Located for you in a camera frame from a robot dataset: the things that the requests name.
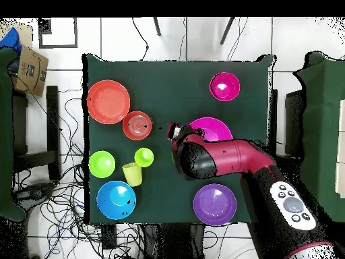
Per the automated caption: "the dark grey pedestal leg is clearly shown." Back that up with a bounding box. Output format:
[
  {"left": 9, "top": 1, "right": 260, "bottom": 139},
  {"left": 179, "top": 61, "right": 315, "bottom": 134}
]
[{"left": 11, "top": 181, "right": 56, "bottom": 206}]

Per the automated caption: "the blue bowl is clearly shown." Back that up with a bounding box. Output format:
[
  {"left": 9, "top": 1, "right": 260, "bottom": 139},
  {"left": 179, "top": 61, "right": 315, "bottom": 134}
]
[{"left": 96, "top": 179, "right": 137, "bottom": 221}]

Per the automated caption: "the lime green cup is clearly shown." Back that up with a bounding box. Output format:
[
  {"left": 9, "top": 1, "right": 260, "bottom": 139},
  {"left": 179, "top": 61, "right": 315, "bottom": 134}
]
[{"left": 133, "top": 147, "right": 155, "bottom": 169}]

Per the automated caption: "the blue object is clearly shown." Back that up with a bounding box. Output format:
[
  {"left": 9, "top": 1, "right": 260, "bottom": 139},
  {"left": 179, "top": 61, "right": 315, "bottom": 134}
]
[{"left": 0, "top": 26, "right": 22, "bottom": 55}]

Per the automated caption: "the black chair frame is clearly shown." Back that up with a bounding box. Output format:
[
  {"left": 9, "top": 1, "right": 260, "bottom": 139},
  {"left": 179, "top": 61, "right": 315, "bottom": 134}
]
[{"left": 11, "top": 85, "right": 61, "bottom": 182}]

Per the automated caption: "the black robot column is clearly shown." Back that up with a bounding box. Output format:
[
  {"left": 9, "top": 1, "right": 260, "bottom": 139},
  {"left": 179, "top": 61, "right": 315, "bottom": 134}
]
[{"left": 142, "top": 223, "right": 206, "bottom": 259}]

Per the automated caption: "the cardboard box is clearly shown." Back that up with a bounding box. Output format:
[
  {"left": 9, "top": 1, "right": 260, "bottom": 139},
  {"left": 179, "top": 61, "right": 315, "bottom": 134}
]
[{"left": 11, "top": 45, "right": 49, "bottom": 97}]

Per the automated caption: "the black tripod leg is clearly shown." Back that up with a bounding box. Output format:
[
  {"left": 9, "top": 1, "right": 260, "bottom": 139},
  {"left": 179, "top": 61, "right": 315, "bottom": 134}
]
[
  {"left": 152, "top": 17, "right": 162, "bottom": 36},
  {"left": 220, "top": 17, "right": 236, "bottom": 45}
]

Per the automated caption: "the small orange bowl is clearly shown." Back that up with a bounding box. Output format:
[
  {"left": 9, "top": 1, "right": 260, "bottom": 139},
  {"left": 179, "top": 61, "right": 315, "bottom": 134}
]
[{"left": 121, "top": 111, "right": 153, "bottom": 142}]

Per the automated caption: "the large magenta bowl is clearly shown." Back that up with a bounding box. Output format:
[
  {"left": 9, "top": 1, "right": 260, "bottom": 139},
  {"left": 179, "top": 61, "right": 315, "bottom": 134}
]
[{"left": 188, "top": 116, "right": 234, "bottom": 142}]

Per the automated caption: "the black power strip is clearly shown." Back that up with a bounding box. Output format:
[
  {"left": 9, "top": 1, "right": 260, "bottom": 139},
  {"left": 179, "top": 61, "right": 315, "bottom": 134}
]
[{"left": 100, "top": 223, "right": 118, "bottom": 250}]

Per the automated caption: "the purple bowl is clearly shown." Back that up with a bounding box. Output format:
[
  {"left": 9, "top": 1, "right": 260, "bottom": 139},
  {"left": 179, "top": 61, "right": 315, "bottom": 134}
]
[{"left": 193, "top": 183, "right": 238, "bottom": 227}]

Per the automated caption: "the yellow cup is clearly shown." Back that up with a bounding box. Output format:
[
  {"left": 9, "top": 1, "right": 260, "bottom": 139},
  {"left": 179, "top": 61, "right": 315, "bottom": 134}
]
[{"left": 122, "top": 162, "right": 143, "bottom": 188}]

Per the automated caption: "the white box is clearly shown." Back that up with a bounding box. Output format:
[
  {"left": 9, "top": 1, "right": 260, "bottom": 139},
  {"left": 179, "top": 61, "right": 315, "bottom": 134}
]
[{"left": 334, "top": 98, "right": 345, "bottom": 199}]

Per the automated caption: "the small crimson pink bowl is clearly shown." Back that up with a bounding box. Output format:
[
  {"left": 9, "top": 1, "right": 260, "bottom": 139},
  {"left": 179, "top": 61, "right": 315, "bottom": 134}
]
[{"left": 209, "top": 71, "right": 241, "bottom": 103}]

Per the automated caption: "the black cable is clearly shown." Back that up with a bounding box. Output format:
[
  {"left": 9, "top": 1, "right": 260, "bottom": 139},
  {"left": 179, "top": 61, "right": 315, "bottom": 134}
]
[{"left": 131, "top": 17, "right": 150, "bottom": 61}]

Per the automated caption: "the small green bowl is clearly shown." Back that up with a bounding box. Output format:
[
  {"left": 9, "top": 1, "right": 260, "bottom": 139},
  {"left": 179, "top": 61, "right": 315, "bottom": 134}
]
[{"left": 88, "top": 150, "right": 117, "bottom": 179}]

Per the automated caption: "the green cloth side table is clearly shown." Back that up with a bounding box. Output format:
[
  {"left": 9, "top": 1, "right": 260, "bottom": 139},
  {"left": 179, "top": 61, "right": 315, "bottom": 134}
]
[
  {"left": 0, "top": 47, "right": 28, "bottom": 222},
  {"left": 292, "top": 51, "right": 345, "bottom": 223}
]

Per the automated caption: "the dark green tablecloth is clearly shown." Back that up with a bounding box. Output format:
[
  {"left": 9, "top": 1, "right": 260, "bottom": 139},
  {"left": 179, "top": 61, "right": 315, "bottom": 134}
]
[{"left": 82, "top": 53, "right": 277, "bottom": 225}]

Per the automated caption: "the tangle of black cables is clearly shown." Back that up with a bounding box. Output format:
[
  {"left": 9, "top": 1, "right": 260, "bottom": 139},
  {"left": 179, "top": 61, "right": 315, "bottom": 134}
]
[{"left": 11, "top": 88, "right": 141, "bottom": 259}]

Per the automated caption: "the large orange bowl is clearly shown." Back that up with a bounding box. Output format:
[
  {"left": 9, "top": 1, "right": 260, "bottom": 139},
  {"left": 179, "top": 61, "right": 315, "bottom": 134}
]
[{"left": 86, "top": 79, "right": 131, "bottom": 125}]

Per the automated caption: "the black square floor frame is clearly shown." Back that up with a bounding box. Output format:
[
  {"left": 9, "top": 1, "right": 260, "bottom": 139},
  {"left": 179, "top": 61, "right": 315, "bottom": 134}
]
[{"left": 38, "top": 17, "right": 78, "bottom": 49}]

